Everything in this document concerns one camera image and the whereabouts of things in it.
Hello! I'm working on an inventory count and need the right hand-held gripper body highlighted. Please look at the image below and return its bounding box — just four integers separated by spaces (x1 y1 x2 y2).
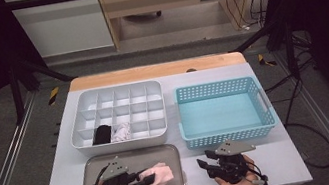
203 135 263 185

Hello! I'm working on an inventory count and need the pink sock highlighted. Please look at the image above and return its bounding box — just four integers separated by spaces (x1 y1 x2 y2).
137 160 176 185
140 161 172 180

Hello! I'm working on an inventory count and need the metal tray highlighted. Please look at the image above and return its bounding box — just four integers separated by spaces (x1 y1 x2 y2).
67 141 187 185

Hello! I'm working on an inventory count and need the white divided organizer box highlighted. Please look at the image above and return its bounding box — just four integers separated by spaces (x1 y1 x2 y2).
63 77 172 160

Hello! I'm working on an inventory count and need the blue perforated plastic basket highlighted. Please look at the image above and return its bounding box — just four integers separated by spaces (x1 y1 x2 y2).
171 72 281 152

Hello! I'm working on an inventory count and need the white sock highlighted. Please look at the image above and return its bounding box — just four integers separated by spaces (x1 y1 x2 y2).
116 122 133 137
108 122 134 144

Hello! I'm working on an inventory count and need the black sock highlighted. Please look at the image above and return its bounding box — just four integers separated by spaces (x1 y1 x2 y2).
93 123 114 142
89 123 115 147

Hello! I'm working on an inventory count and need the yellow black floor tape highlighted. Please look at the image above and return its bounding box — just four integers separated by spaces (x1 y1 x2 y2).
45 86 63 107
256 51 279 70

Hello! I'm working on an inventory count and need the white cabinet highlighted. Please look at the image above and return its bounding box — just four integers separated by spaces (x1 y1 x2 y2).
3 0 115 64

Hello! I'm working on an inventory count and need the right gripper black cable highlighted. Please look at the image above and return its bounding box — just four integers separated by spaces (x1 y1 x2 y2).
248 158 272 185

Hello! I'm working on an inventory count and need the black diagonal frame strut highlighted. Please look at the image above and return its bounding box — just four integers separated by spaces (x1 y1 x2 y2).
6 51 84 125
225 13 303 90

